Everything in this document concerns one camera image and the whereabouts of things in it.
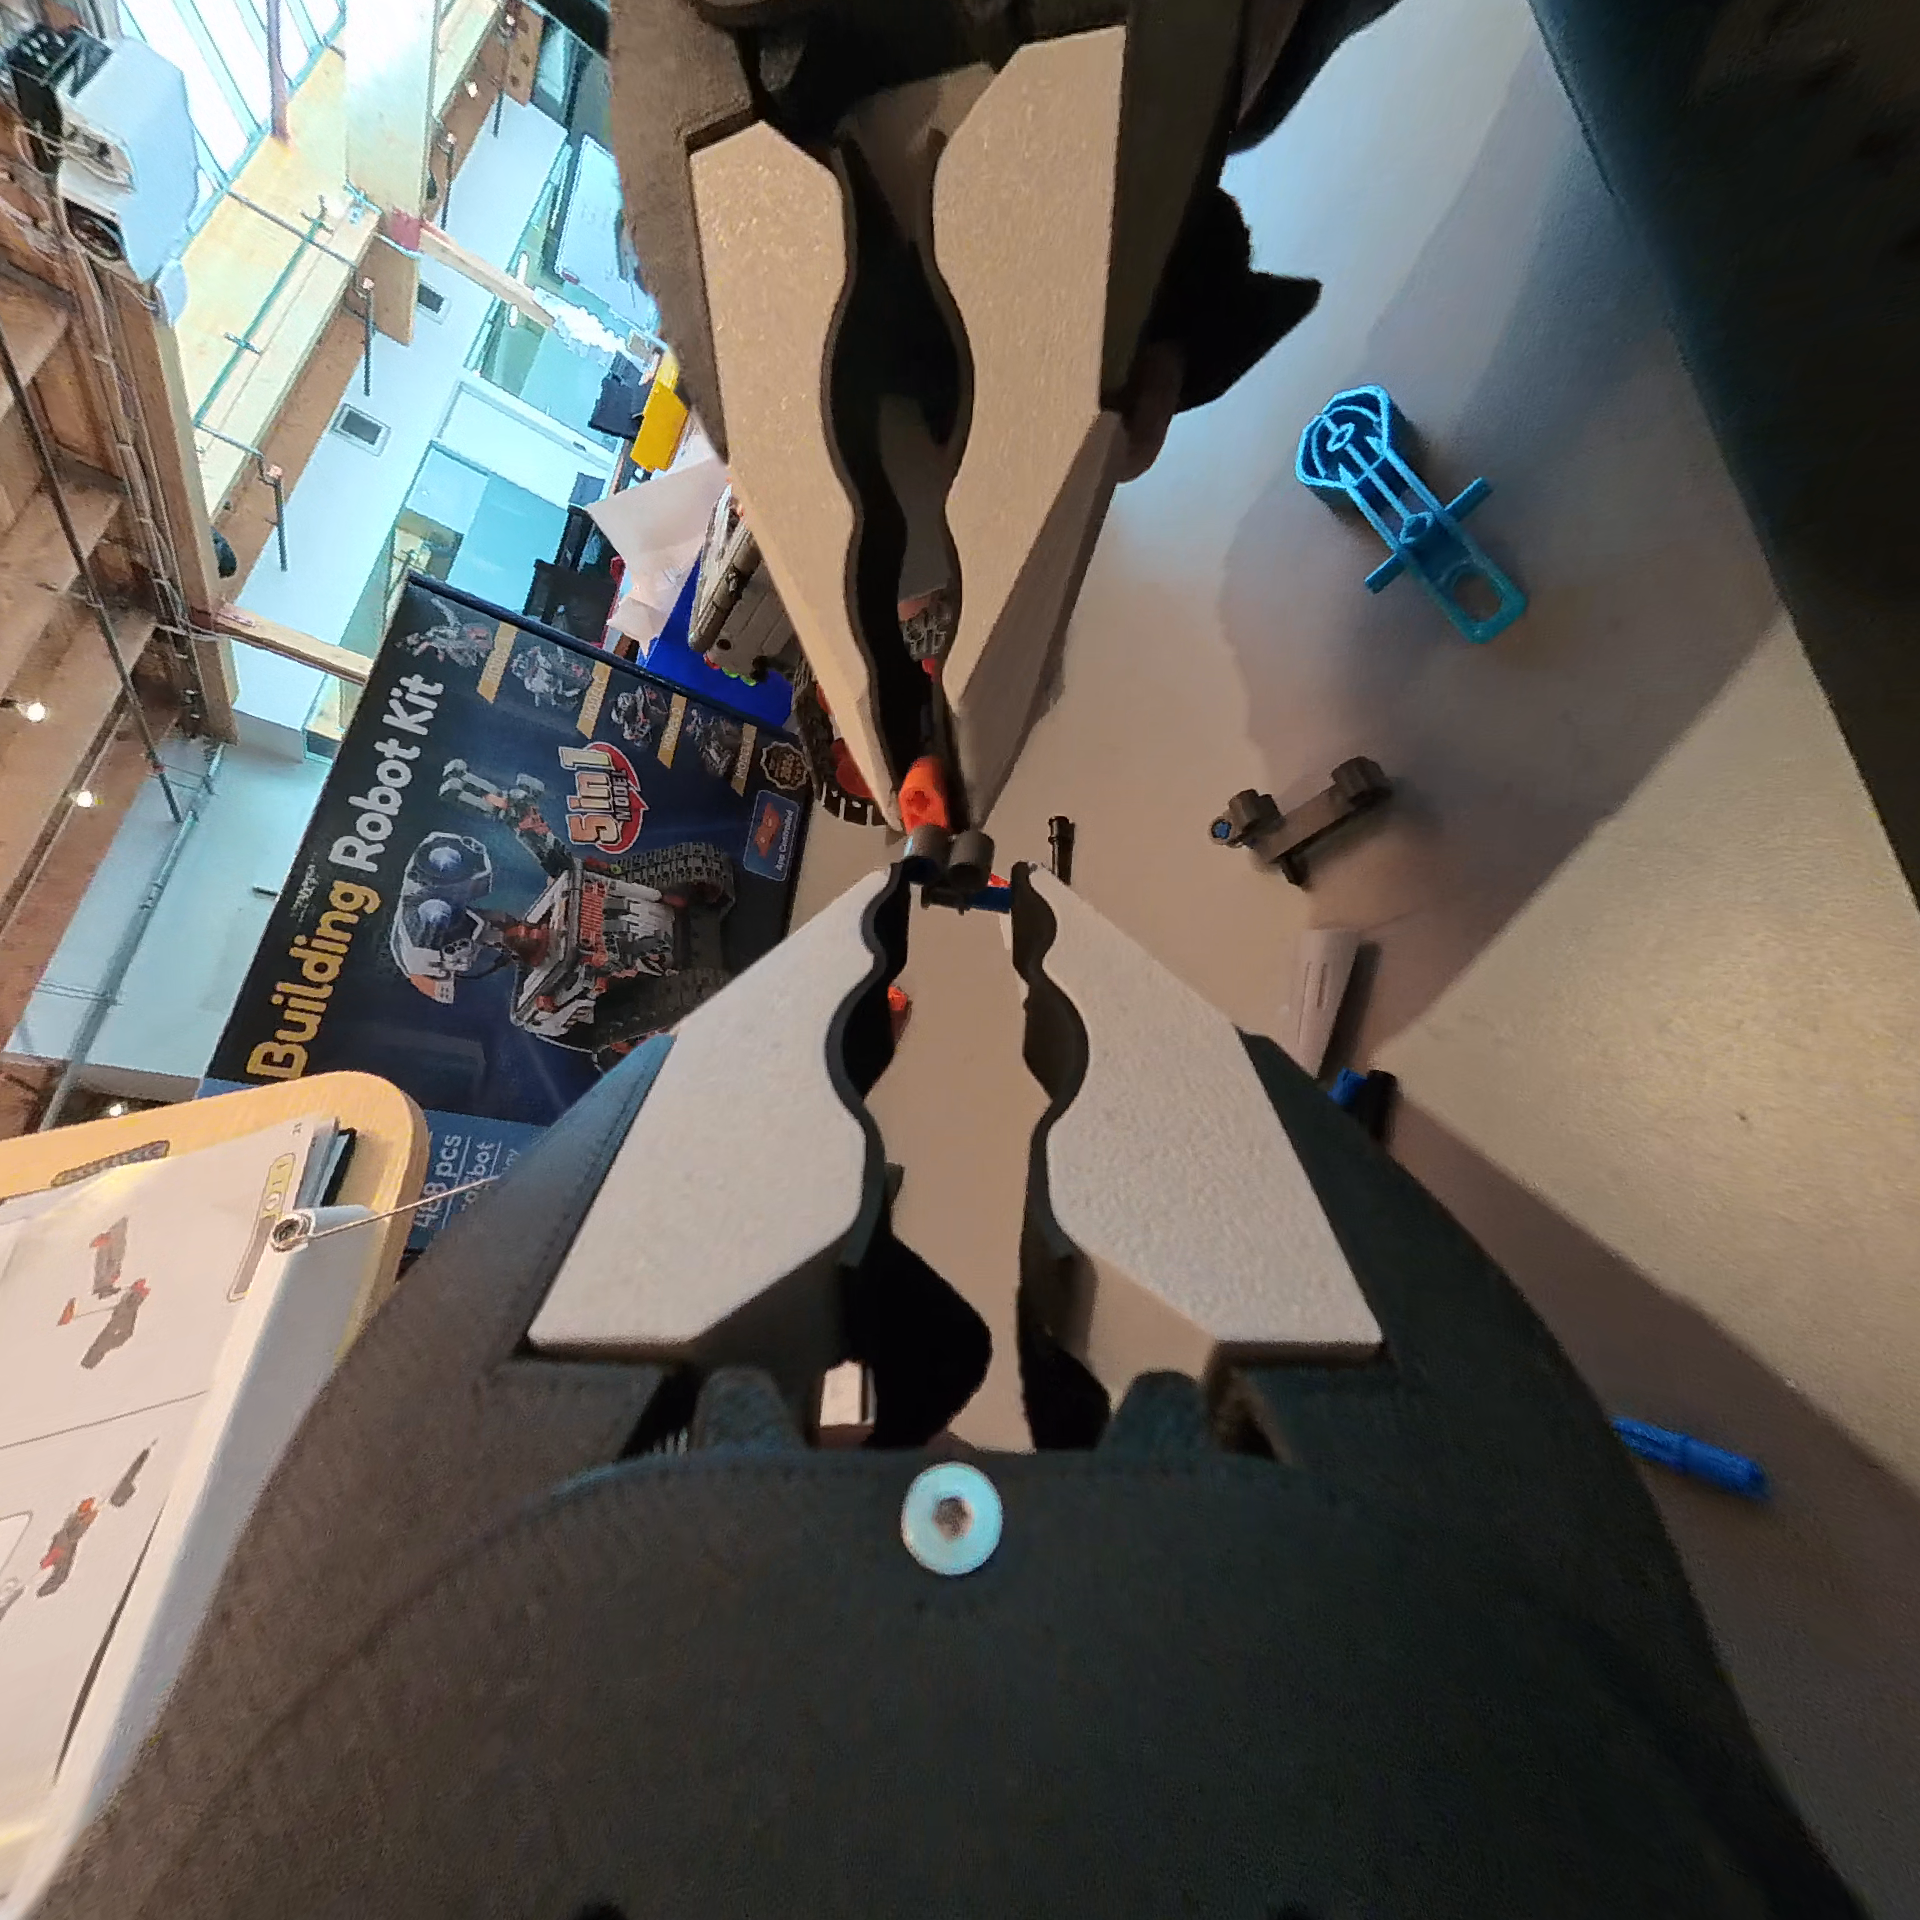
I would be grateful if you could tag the white crumpled paper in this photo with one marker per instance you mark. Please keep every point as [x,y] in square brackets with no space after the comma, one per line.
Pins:
[662,540]

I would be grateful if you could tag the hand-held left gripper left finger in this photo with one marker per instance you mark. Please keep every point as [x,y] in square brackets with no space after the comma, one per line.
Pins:
[721,1171]

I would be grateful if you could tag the yellow storage bin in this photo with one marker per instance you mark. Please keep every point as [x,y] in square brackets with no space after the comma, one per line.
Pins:
[662,422]

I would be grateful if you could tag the instruction booklet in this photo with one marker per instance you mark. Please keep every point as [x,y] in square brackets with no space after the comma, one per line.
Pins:
[137,1425]

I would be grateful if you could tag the orange grey connector assembly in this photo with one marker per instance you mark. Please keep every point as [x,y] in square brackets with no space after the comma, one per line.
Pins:
[926,791]

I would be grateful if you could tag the white ceiling device box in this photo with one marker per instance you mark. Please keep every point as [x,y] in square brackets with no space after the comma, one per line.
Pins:
[130,136]

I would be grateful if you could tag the pale wooden book stand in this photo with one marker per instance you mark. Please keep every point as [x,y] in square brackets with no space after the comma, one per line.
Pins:
[382,1118]

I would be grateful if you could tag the dark blue toy box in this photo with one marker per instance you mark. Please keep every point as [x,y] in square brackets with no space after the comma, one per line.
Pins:
[451,840]

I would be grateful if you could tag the blue axle connector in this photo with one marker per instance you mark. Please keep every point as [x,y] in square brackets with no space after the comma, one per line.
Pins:
[1689,1455]

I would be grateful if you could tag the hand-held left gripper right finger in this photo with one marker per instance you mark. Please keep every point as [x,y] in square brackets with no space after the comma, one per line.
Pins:
[1202,1171]

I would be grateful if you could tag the blue storage bin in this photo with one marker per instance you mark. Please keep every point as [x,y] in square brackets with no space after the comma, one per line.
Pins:
[721,705]

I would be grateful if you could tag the blue plastic tool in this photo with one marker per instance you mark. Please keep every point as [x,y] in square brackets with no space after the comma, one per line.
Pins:
[1411,511]

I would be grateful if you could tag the small black connector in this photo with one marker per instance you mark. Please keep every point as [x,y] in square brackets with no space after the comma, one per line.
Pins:
[1062,849]

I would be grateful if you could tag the dark grey crank liftarm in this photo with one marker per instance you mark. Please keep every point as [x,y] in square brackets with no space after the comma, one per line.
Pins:
[1299,818]

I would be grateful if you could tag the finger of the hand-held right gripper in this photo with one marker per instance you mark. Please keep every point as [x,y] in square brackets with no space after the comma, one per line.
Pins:
[1036,299]
[781,330]

